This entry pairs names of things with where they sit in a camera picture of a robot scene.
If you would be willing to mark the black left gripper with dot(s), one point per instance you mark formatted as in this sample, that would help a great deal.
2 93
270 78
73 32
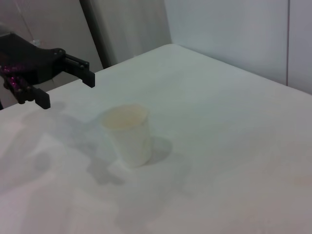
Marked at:
31 61

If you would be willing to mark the white paper cup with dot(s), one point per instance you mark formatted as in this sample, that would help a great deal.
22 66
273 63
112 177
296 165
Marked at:
131 141

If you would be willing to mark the dark vertical post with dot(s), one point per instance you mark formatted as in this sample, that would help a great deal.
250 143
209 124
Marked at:
95 29

